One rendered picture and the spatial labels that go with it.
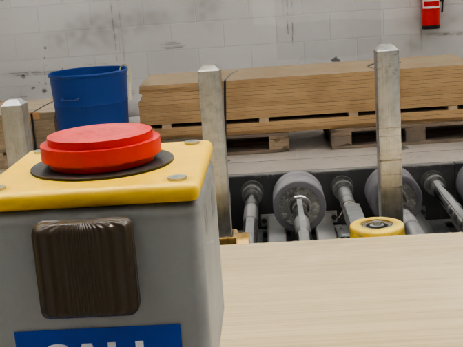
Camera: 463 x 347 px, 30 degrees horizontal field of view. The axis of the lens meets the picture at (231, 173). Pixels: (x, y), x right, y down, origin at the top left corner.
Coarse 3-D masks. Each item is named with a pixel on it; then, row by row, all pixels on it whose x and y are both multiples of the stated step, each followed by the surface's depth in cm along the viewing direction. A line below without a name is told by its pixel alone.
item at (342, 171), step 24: (336, 168) 194; (360, 168) 192; (408, 168) 191; (432, 168) 191; (456, 168) 191; (240, 192) 194; (264, 192) 194; (360, 192) 193; (456, 192) 192; (240, 216) 195; (432, 216) 194; (264, 240) 195; (288, 240) 195
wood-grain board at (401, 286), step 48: (336, 240) 123; (384, 240) 121; (432, 240) 120; (240, 288) 107; (288, 288) 106; (336, 288) 104; (384, 288) 103; (432, 288) 102; (240, 336) 93; (288, 336) 92; (336, 336) 91; (384, 336) 90; (432, 336) 89
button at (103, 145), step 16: (80, 128) 30; (96, 128) 30; (112, 128) 30; (128, 128) 29; (144, 128) 29; (48, 144) 28; (64, 144) 28; (80, 144) 27; (96, 144) 27; (112, 144) 27; (128, 144) 28; (144, 144) 28; (160, 144) 29; (48, 160) 28; (64, 160) 27; (80, 160) 27; (96, 160) 27; (112, 160) 27; (128, 160) 27; (144, 160) 28
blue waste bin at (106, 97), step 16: (64, 80) 572; (80, 80) 569; (96, 80) 571; (112, 80) 578; (64, 96) 576; (80, 96) 572; (96, 96) 574; (112, 96) 580; (64, 112) 581; (80, 112) 576; (96, 112) 577; (112, 112) 582; (64, 128) 586
